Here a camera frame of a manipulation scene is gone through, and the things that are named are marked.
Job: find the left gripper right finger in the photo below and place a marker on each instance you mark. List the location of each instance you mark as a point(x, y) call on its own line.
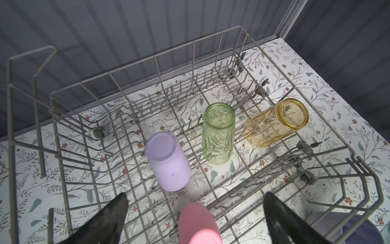
point(285, 226)

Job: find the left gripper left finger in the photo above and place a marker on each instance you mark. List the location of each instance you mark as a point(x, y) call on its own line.
point(105, 227)

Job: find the small purple plastic cup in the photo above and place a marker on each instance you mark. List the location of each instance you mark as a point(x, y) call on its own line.
point(364, 234)

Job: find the pink plastic cup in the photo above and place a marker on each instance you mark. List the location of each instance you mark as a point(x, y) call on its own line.
point(196, 225)

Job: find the large purple plastic cup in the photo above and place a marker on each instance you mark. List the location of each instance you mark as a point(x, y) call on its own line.
point(168, 161)

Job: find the yellow transparent glass cup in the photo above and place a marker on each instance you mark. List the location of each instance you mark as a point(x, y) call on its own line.
point(276, 123)

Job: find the green transparent glass cup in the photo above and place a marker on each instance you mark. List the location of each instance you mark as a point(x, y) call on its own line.
point(218, 131)

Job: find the grey wire dish rack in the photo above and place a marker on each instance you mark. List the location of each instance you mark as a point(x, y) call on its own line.
point(75, 148)

